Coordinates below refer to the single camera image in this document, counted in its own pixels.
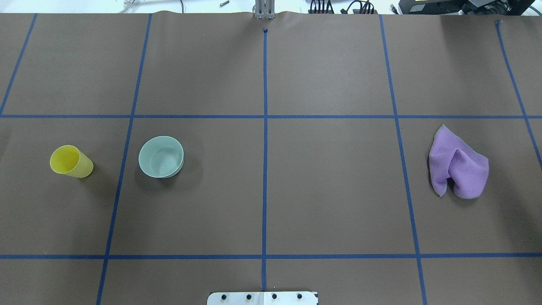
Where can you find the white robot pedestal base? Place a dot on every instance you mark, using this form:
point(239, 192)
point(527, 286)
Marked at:
point(264, 298)

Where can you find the purple cloth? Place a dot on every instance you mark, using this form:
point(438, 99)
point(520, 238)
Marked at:
point(451, 159)

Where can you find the yellow plastic cup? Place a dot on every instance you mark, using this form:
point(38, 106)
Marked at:
point(70, 161)

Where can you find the mint green bowl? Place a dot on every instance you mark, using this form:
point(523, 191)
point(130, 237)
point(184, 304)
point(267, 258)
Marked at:
point(161, 157)

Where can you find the aluminium frame post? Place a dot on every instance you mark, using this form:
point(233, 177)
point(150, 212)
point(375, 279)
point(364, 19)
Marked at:
point(264, 9)

